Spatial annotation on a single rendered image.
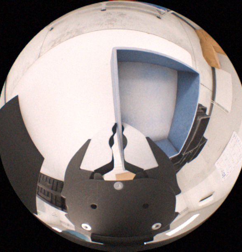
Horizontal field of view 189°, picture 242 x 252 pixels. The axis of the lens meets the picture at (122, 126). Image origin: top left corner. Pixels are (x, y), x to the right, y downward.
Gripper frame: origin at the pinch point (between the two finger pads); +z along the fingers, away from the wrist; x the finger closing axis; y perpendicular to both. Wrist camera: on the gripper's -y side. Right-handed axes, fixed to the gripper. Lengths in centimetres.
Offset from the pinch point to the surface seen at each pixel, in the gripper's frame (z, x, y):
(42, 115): 2.3, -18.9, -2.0
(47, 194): -17, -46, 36
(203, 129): 29, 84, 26
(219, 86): 77, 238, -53
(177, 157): 44, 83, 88
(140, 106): 4.7, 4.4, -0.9
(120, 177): 2.6, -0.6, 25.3
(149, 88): 4.9, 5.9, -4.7
